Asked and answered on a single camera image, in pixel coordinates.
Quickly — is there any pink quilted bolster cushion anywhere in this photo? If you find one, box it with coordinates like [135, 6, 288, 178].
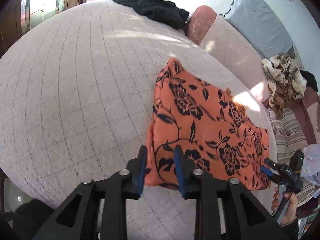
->
[184, 5, 270, 104]

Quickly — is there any grey pillow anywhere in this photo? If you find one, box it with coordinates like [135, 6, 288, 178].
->
[220, 0, 296, 59]

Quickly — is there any pink quilted bed cover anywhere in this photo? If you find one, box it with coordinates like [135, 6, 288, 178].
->
[1, 0, 249, 206]

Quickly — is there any striped beige pillow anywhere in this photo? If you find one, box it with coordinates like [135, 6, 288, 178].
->
[267, 107, 316, 207]

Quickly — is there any black garment on bed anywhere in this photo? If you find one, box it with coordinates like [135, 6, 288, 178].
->
[112, 0, 189, 29]

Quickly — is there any person's right hand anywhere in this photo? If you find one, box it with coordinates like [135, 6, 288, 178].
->
[271, 187, 298, 226]

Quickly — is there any lilac floral cloth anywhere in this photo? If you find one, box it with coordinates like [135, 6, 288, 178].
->
[300, 144, 320, 186]

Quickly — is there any stained glass wooden door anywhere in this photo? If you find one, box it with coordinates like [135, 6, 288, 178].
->
[1, 0, 87, 55]

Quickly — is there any beige brown floral blanket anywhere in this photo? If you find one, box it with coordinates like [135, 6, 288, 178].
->
[262, 54, 307, 120]

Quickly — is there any orange black floral garment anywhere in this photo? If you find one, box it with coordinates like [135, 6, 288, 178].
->
[145, 58, 271, 191]

